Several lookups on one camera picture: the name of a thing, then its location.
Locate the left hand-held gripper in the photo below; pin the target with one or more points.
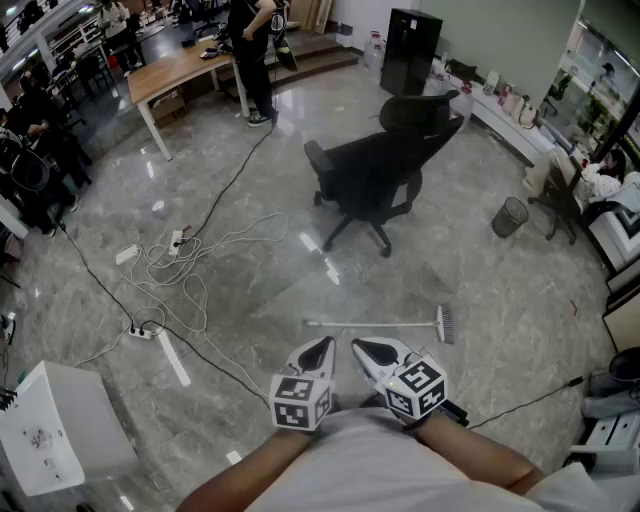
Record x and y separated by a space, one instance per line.
300 400

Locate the person's white shirt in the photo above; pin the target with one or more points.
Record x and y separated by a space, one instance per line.
375 465

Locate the white low counter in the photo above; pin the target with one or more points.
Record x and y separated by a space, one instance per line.
505 125

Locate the wooden steps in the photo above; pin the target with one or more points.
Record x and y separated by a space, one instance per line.
310 55

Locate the wooden table white legs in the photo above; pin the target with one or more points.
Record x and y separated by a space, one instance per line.
170 67

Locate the white grey broom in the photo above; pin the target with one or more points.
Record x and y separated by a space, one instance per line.
446 325

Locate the white bag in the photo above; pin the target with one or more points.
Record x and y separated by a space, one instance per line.
527 112

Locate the white box cabinet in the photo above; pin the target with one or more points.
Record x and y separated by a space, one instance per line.
60 425

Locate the tall black cabinet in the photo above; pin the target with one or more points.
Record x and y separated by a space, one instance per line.
410 50

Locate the small red floor scrap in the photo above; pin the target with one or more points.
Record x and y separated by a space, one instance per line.
574 307

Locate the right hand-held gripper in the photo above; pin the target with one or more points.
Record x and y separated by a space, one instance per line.
412 390

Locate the pink bottle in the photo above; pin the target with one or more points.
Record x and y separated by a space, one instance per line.
506 95

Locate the beige framed board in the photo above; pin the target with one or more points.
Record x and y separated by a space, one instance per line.
625 325

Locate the person's left forearm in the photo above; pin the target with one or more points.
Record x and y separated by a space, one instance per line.
235 475

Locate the black office chair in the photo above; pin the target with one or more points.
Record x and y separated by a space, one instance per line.
370 165

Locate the black vacuum cleaner head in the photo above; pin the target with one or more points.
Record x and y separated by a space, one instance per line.
286 55

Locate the black chair with beige coat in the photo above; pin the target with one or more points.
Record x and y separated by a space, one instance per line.
555 195

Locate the person's right forearm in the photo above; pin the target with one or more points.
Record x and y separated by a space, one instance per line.
475 450

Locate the clear water jug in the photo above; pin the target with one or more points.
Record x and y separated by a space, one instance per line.
465 105
372 52

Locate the cardboard box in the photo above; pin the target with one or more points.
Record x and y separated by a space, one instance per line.
167 107

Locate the white storage drawers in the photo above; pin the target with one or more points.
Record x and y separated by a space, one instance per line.
615 430

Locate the grey mesh waste bin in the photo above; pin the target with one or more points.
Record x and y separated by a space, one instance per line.
510 217

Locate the black round bin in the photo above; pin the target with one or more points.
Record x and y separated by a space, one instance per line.
625 370

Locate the white power strip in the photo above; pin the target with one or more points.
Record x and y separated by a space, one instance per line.
141 331
126 254
175 242

